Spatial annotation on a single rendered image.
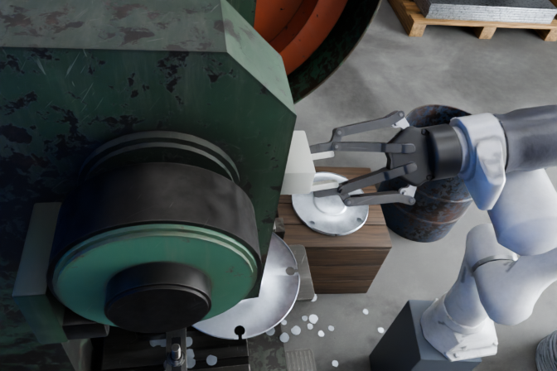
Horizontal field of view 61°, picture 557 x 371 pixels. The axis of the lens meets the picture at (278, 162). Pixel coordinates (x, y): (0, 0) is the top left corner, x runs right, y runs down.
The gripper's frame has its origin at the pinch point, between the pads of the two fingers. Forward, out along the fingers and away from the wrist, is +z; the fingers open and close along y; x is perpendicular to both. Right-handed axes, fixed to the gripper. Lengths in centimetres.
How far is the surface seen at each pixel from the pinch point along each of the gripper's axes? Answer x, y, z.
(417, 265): -134, -67, -51
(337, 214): -105, -32, -16
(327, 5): -33.7, 28.2, -11.2
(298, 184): 11.0, 0.4, 2.2
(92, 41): 26.4, 16.7, 17.4
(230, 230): 26.8, 0.1, 9.0
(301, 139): 8.3, 5.2, 0.9
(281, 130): 18.6, 7.2, 3.4
